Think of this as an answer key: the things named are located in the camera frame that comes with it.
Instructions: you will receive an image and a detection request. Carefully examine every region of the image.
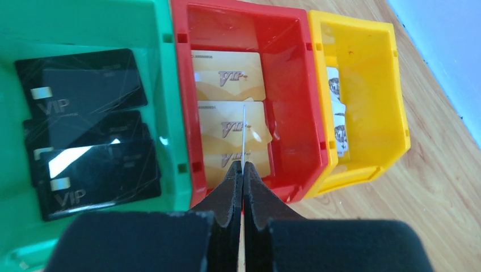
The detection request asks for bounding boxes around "top gold VIP card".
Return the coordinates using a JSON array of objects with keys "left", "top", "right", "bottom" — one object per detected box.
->
[{"left": 191, "top": 50, "right": 266, "bottom": 101}]

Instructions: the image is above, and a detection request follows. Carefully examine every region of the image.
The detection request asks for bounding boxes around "middle gold VIP card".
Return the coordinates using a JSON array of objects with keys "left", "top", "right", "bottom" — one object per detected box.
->
[{"left": 198, "top": 100, "right": 272, "bottom": 155}]

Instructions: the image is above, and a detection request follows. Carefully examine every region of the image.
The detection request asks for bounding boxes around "red plastic bin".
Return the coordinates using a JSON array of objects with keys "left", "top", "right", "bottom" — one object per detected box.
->
[{"left": 171, "top": 1, "right": 328, "bottom": 205}]

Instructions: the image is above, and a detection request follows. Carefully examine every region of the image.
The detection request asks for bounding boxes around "white diamond card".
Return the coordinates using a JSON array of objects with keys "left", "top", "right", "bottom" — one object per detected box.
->
[
  {"left": 327, "top": 67, "right": 340, "bottom": 102},
  {"left": 331, "top": 101, "right": 348, "bottom": 158}
]

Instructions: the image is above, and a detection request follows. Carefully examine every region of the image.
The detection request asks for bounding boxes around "lower white diamond card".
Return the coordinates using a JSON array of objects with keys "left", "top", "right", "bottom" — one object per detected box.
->
[{"left": 331, "top": 101, "right": 348, "bottom": 158}]

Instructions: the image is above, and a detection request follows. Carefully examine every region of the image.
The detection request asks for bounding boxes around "yellow plastic bin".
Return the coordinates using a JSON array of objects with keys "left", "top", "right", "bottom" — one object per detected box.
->
[{"left": 306, "top": 10, "right": 411, "bottom": 198}]

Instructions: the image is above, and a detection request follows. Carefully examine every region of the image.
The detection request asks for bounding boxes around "front gold VIP card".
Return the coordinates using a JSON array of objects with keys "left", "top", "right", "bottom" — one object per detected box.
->
[{"left": 204, "top": 150, "right": 271, "bottom": 189}]

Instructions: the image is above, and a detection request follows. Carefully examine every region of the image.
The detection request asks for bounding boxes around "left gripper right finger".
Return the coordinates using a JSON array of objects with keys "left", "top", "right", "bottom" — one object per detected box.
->
[{"left": 243, "top": 163, "right": 433, "bottom": 271}]

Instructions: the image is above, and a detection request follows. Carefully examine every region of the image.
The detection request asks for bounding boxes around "green plastic bin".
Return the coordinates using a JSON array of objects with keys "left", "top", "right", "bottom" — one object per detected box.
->
[{"left": 1, "top": 1, "right": 192, "bottom": 271}]

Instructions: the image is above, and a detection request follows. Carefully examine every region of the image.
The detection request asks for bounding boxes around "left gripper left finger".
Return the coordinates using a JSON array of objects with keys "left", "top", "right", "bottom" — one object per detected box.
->
[{"left": 45, "top": 161, "right": 243, "bottom": 271}]

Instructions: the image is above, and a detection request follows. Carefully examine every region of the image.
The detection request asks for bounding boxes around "middle black VIP card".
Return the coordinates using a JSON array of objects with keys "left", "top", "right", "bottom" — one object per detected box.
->
[{"left": 23, "top": 110, "right": 151, "bottom": 187}]

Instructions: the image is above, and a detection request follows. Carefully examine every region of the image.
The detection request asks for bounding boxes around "top black VIP card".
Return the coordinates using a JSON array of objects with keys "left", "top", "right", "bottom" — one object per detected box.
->
[{"left": 14, "top": 48, "right": 147, "bottom": 118}]

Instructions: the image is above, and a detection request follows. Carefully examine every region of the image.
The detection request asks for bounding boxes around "gold vip card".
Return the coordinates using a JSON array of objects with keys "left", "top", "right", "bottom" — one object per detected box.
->
[
  {"left": 191, "top": 50, "right": 266, "bottom": 101},
  {"left": 204, "top": 150, "right": 271, "bottom": 189},
  {"left": 198, "top": 100, "right": 272, "bottom": 155}
]

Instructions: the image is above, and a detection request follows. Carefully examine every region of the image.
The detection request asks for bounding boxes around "upper white diamond card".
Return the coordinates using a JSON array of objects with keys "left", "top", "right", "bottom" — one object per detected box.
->
[{"left": 327, "top": 67, "right": 340, "bottom": 102}]

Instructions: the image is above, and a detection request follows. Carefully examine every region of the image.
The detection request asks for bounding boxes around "black vip card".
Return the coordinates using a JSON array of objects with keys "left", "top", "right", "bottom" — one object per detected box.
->
[
  {"left": 14, "top": 48, "right": 147, "bottom": 118},
  {"left": 23, "top": 110, "right": 151, "bottom": 187}
]

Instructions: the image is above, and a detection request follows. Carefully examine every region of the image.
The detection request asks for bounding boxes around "thin card edge-on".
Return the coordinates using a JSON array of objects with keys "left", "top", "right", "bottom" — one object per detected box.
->
[{"left": 241, "top": 104, "right": 246, "bottom": 175}]

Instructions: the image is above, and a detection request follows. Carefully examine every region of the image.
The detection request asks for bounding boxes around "black item in green bin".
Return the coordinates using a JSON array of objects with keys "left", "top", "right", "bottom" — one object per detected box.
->
[{"left": 36, "top": 139, "right": 162, "bottom": 222}]

